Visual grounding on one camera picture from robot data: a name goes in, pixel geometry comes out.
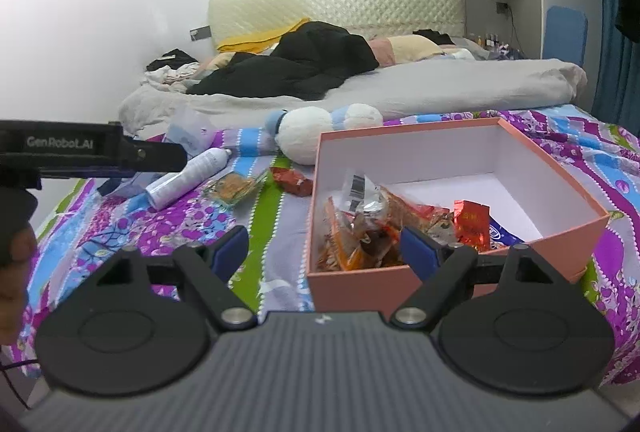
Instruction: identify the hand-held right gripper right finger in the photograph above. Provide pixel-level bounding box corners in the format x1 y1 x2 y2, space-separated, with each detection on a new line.
390 226 556 330

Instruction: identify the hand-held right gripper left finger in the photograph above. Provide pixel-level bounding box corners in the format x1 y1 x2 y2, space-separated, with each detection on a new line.
95 226 258 332

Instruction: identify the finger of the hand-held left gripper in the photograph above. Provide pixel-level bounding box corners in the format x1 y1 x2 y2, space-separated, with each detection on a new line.
132 137 189 174

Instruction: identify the large red-orange snack packet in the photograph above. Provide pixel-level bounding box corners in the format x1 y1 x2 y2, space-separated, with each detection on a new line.
380 186 451 233

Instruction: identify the shiny red snack packet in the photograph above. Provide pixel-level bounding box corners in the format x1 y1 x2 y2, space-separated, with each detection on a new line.
452 199 492 253

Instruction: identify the pink cardboard box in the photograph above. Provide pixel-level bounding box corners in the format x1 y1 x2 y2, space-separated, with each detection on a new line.
306 117 611 317

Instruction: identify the orange clear snack packet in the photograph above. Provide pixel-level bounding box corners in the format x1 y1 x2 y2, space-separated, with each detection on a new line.
324 197 401 272

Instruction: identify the blue snack packet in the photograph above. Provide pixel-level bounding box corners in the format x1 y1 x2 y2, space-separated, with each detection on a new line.
486 217 525 249

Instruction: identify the person's left hand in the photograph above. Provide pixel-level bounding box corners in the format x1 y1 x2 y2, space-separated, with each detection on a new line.
0 227 38 344

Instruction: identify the white spray bottle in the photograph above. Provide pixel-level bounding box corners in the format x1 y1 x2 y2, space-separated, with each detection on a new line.
146 148 233 211

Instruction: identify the clear plastic bag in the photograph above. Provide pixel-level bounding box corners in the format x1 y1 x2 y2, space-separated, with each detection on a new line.
97 104 218 198

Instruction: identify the clear packet with brown pieces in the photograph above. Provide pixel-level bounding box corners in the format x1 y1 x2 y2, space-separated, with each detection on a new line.
202 169 270 211

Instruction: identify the small red snack packet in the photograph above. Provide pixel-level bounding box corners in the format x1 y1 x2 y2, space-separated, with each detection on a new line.
269 166 314 198

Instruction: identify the pile of clothes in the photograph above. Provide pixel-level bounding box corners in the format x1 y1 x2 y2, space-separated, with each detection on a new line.
140 48 201 88

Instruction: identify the pastel printed pillow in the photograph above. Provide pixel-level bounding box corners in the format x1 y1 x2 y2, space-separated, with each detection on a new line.
192 51 236 80

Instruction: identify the white and blue plush toy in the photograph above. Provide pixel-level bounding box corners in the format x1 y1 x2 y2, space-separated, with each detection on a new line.
265 103 384 165

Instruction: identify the yellow pillow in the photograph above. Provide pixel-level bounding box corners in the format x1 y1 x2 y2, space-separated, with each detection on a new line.
216 18 313 54

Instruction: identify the grey duvet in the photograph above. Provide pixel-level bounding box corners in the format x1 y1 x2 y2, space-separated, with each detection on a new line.
119 59 588 138

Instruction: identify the black coat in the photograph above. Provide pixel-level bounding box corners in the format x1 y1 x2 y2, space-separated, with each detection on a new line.
185 21 381 102

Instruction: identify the pink pillow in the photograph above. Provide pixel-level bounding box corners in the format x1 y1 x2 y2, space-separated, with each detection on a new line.
367 37 397 65

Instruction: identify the beige pillow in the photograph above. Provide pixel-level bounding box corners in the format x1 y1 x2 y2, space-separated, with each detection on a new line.
387 34 446 63

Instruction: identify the black garment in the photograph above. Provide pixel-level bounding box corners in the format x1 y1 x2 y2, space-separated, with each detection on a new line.
414 29 457 47

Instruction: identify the row of small bottles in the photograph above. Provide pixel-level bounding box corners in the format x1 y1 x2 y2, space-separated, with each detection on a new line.
472 32 523 60

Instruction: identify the cream quilted headboard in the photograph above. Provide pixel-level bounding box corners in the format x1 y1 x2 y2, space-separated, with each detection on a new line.
207 0 462 53

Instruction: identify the blue board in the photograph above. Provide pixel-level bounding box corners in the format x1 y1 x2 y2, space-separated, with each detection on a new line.
542 6 589 65

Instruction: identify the blue curtain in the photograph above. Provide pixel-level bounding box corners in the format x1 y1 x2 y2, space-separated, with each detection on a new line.
592 0 640 128

